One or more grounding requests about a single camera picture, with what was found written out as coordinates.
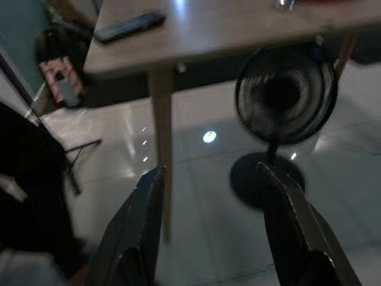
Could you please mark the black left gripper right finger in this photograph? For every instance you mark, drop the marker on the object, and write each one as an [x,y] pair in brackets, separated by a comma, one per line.
[294,232]

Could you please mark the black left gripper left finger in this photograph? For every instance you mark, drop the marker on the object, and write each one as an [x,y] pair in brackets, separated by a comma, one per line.
[138,232]

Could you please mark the black folding stand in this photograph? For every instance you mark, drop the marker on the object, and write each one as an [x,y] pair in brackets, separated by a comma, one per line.
[78,161]

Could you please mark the black standing fan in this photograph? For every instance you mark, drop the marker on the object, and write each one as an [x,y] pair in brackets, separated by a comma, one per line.
[285,98]

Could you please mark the red white patterned box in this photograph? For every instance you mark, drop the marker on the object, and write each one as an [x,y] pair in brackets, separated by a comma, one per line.
[61,80]

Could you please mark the black bag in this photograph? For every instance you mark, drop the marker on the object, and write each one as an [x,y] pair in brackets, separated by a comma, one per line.
[61,44]

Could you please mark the black remote control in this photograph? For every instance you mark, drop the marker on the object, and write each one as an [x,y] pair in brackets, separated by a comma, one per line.
[129,26]

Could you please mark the wooden table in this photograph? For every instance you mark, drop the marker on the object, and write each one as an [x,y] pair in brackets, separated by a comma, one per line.
[214,32]

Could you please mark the clear drinking glass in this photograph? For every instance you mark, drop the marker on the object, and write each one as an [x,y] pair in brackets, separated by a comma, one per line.
[285,3]

